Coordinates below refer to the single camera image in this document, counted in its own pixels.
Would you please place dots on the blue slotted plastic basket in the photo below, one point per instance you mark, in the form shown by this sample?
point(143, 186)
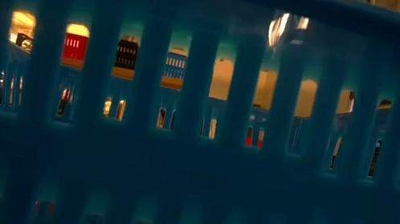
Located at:
point(189, 175)
point(175, 68)

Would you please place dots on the black slotted plastic basket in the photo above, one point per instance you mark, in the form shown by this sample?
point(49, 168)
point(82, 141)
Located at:
point(127, 55)

